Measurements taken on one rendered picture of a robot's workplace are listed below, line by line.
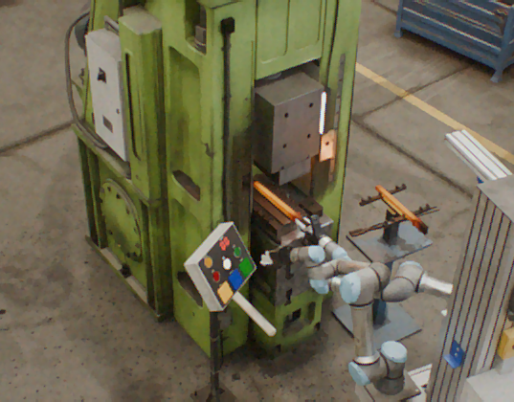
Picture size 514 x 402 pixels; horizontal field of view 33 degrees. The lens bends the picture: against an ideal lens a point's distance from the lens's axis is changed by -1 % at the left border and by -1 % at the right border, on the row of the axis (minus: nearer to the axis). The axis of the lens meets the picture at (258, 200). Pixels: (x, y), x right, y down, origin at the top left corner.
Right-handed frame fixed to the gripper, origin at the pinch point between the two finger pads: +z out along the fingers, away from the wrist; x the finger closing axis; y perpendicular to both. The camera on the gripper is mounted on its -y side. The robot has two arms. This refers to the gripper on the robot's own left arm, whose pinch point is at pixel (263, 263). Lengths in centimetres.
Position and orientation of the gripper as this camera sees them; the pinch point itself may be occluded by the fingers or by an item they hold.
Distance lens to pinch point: 420.9
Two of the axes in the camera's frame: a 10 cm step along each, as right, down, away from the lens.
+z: -7.6, 1.2, 6.4
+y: -3.8, -8.8, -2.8
